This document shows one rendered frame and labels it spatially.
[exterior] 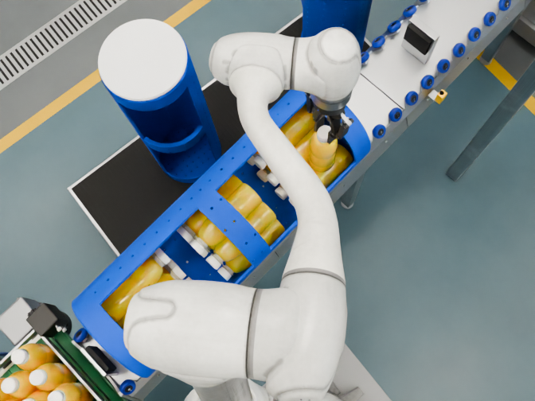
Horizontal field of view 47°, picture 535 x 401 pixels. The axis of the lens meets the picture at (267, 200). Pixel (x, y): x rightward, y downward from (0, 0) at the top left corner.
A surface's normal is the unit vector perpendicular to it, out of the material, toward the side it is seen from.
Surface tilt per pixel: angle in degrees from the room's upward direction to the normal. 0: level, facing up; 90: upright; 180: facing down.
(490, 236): 0
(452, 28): 0
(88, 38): 0
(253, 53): 11
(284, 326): 17
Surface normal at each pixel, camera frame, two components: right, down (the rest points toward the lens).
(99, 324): -0.11, -0.31
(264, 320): 0.04, -0.49
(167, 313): -0.22, -0.48
